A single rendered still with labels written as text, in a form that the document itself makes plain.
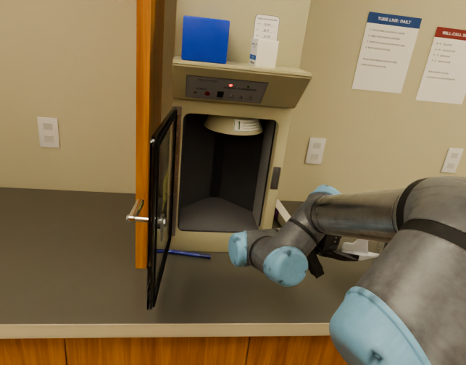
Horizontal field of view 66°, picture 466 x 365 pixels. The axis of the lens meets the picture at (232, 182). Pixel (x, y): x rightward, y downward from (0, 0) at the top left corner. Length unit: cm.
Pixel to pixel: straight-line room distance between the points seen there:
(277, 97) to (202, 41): 23
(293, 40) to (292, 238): 51
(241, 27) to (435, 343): 80
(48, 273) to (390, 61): 137
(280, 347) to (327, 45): 104
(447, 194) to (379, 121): 123
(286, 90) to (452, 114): 101
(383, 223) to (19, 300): 83
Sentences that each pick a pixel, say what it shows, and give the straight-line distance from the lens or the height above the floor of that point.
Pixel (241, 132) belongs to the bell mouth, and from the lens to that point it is 101.
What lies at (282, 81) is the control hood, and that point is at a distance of 89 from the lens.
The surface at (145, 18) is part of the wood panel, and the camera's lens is 87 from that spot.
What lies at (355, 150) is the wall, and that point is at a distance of 161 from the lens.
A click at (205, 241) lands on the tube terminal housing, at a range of 113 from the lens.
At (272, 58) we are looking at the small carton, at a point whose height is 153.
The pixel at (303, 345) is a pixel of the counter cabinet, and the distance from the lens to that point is 107.
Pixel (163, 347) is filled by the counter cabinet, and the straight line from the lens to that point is 101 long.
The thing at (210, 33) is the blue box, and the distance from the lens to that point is 84.
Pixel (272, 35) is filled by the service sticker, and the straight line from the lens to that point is 97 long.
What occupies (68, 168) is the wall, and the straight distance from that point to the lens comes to 155.
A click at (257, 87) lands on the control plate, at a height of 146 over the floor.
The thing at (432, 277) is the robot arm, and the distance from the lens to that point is 35.
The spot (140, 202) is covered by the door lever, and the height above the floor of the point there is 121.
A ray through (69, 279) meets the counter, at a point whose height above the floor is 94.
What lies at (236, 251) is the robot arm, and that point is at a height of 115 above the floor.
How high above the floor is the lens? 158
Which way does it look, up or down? 23 degrees down
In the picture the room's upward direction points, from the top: 7 degrees clockwise
